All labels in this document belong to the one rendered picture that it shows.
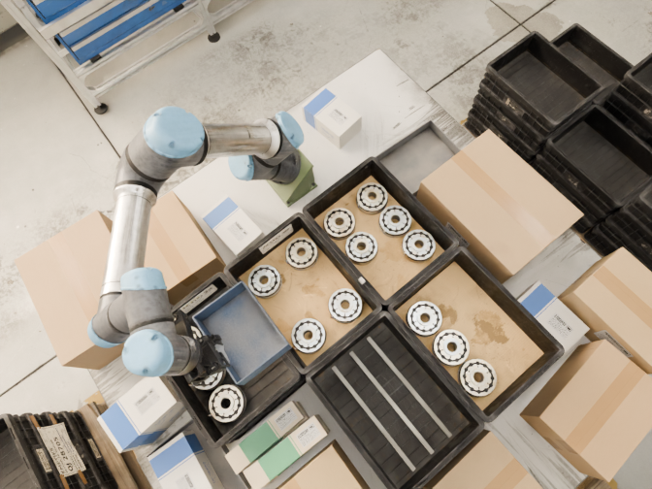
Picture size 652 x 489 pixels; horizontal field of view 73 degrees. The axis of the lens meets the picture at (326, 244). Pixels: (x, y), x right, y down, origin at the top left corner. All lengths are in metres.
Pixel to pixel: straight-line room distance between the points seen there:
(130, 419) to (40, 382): 1.27
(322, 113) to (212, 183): 0.49
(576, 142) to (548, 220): 0.89
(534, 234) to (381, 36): 1.91
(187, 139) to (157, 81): 2.07
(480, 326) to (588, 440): 0.39
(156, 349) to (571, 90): 2.03
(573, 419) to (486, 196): 0.67
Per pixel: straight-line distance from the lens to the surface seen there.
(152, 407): 1.44
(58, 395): 2.63
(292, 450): 1.33
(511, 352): 1.44
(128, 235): 1.04
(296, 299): 1.41
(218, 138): 1.15
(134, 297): 0.85
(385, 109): 1.84
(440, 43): 3.04
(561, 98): 2.31
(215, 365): 0.99
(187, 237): 1.52
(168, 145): 1.03
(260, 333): 1.16
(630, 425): 1.52
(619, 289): 1.57
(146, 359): 0.80
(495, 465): 1.39
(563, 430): 1.45
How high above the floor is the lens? 2.19
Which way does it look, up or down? 71 degrees down
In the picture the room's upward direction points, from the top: 11 degrees counter-clockwise
